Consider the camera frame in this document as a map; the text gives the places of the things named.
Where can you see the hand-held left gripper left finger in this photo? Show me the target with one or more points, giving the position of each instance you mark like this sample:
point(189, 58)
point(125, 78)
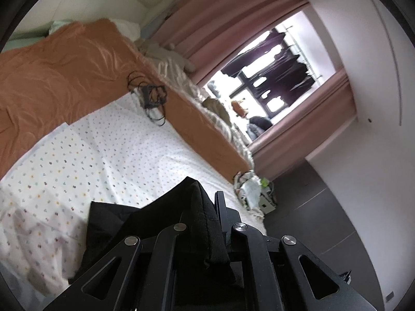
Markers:
point(168, 243)

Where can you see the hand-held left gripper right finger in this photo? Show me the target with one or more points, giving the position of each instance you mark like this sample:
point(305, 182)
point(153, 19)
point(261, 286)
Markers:
point(223, 215)

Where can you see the black button-up shirt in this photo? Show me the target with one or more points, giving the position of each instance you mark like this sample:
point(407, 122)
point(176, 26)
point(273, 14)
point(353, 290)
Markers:
point(107, 217)

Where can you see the row of dark hanging clothes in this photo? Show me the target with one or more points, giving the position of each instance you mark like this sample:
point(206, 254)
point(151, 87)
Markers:
point(285, 61)

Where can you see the white patterned cloth bundle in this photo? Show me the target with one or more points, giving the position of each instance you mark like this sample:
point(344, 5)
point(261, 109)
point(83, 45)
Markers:
point(248, 189)

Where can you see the white dotted bed sheet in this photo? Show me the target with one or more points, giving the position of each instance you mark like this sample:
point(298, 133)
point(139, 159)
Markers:
point(129, 155)

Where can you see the dark cushion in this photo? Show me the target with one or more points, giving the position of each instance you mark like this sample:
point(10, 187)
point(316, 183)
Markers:
point(259, 124)

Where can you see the beige crumpled duvet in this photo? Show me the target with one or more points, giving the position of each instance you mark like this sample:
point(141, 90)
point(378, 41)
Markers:
point(217, 116)

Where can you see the orange plush toy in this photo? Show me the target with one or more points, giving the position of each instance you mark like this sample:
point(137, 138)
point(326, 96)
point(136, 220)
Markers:
point(239, 107)

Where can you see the pink curtain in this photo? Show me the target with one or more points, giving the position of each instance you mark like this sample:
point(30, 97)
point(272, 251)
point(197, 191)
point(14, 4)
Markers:
point(308, 126)
point(227, 16)

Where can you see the brown blanket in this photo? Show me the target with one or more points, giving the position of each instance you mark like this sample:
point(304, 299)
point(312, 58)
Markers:
point(64, 71)

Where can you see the white pillow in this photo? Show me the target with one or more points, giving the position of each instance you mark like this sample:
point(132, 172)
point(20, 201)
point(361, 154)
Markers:
point(128, 27)

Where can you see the mint green bed sheet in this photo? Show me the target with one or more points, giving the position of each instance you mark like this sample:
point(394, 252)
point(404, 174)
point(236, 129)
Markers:
point(29, 40)

